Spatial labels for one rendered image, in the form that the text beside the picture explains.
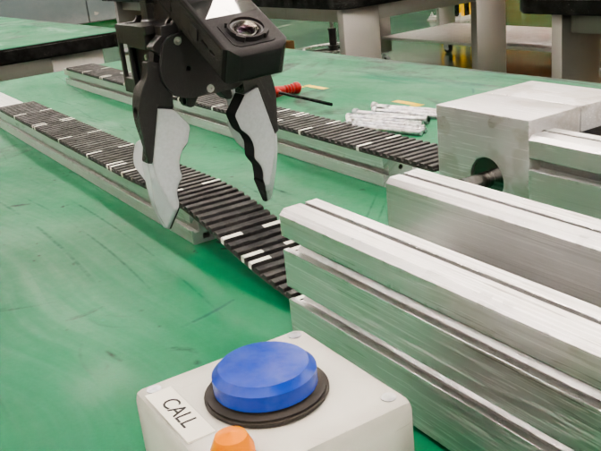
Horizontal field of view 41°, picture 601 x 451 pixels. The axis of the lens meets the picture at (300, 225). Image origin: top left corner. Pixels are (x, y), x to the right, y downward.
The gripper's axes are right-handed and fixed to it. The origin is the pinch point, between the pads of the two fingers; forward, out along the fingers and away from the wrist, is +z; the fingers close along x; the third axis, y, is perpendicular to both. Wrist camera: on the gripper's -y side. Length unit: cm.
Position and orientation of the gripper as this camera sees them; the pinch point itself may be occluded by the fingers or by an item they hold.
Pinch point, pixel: (221, 203)
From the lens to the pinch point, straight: 63.0
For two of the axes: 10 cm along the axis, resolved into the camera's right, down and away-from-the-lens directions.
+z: 1.0, 9.3, 3.4
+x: -8.4, 2.6, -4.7
